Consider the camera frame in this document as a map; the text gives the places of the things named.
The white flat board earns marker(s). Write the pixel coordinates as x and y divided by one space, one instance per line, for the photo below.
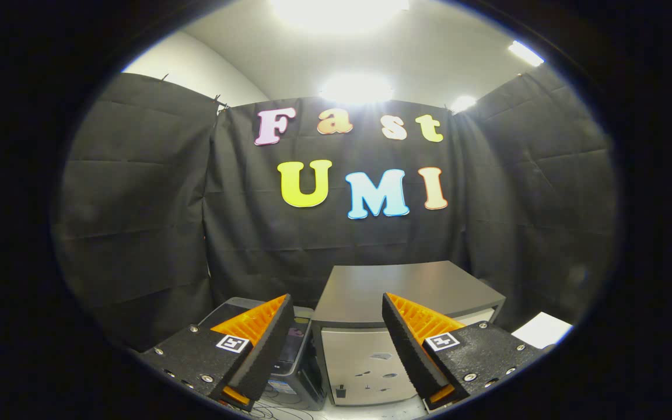
543 331

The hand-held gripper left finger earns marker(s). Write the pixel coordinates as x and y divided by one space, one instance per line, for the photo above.
266 344

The large ceiling light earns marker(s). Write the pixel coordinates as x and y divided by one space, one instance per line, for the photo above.
339 11

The rectangular ceiling light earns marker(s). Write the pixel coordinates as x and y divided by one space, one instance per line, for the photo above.
525 52

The small ceiling light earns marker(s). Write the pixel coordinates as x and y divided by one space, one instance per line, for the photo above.
463 104

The black backdrop cloth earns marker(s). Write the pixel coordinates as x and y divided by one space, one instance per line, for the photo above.
137 192

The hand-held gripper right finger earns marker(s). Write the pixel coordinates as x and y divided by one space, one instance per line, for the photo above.
409 344

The grey washing machine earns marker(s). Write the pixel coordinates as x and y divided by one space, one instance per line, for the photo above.
300 391

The ceiling light above backdrop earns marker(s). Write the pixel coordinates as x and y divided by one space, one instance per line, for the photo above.
356 89

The beige cabinet with dark top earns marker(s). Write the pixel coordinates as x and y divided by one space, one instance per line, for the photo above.
353 291

